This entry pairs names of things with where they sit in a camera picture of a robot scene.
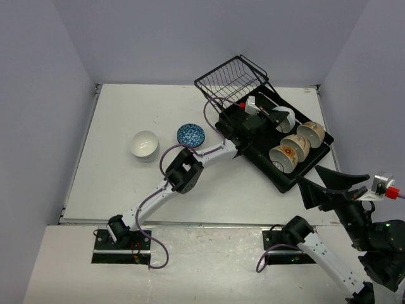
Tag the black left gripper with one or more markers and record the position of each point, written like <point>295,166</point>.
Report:
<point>278,116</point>

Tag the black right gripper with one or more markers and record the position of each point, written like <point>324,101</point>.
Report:
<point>312,193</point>

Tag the light blue ribbed bowl back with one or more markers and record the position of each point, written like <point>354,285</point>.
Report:
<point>288,123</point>

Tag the light blue ribbed bowl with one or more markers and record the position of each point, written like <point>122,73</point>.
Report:
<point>144,136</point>
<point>148,158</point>
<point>288,123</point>

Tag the orange flower beige bowl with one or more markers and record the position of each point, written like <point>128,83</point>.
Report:
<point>284,158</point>

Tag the red patterned white bowl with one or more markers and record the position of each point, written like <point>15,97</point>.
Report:
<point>191,134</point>

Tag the light blue ribbed bowl front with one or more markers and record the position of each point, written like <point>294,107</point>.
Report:
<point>144,136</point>

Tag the beige leaf pattern bowl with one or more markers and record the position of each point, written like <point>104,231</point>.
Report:
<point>299,143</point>

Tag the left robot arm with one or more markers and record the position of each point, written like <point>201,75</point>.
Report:
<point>183,173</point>

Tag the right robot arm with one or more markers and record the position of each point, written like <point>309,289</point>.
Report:
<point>368,265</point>

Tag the beige floral bowl back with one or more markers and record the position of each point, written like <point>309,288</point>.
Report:
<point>313,132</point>

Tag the black wire dish rack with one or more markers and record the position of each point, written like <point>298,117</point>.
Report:
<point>231,83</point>

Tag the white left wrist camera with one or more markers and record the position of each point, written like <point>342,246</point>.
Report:
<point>249,106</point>

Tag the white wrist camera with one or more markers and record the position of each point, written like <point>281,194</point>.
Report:
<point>383,186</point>
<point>249,106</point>

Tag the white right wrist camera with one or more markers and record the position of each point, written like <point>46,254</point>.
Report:
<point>383,186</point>

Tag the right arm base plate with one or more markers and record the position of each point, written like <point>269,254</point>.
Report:
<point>282,255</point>

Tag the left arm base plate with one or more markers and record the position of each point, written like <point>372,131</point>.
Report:
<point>133,249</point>

